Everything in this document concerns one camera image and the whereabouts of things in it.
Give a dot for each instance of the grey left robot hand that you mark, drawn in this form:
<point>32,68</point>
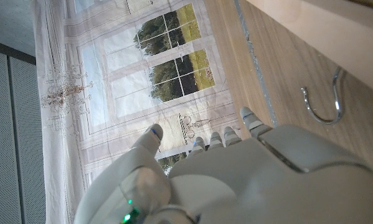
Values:
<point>236,186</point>

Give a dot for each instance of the wooden stick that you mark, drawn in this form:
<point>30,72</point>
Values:
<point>329,28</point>

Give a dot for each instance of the printed window backdrop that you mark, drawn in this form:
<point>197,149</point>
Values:
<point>127,77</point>

